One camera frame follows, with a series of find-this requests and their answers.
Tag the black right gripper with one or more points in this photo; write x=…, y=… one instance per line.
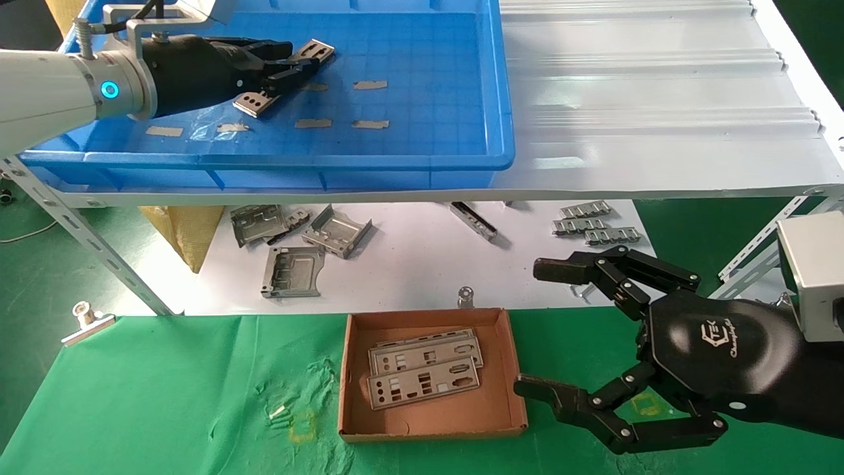
x=725, y=356

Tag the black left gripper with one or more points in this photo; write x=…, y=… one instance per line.
x=198, y=72

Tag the silver IO shield plate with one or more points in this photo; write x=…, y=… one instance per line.
x=443, y=384
x=415, y=361
x=316, y=51
x=428, y=338

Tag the blue plastic tray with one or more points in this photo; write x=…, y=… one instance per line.
x=428, y=66

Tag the brown cardboard box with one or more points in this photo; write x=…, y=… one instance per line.
x=428, y=422

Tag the grey tape strip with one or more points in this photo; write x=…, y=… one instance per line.
x=315, y=86
x=164, y=131
x=313, y=123
x=370, y=124
x=232, y=127
x=370, y=84

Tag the grey comb-shaped metal piece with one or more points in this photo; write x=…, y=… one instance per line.
x=585, y=210
x=613, y=236
x=580, y=226

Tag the silver binder clip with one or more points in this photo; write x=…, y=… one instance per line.
x=86, y=323
x=465, y=297

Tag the small grey metal part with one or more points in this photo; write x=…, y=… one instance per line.
x=298, y=218

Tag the grey stamped metal plate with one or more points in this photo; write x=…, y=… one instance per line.
x=257, y=224

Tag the long grey metal bar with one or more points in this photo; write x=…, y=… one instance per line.
x=475, y=221

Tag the grey slotted metal strut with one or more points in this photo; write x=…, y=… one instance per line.
x=86, y=241
x=758, y=241

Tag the yellow woven sack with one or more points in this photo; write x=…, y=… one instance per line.
x=188, y=231

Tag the grey metal plate with cutouts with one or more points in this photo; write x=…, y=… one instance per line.
x=297, y=260

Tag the white paper sheet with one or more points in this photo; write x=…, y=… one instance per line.
x=409, y=264

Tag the tan sack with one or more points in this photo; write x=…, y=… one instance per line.
x=66, y=13

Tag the white corrugated shelf board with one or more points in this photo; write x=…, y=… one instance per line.
x=659, y=99

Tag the green cloth mat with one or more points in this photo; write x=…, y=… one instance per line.
x=165, y=382

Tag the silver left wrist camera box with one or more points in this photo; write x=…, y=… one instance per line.
x=191, y=10

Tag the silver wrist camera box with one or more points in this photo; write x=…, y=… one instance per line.
x=817, y=277
x=191, y=10

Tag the grey U-shaped metal bracket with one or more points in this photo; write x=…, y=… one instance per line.
x=336, y=232

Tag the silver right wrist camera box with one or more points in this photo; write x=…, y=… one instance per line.
x=817, y=277

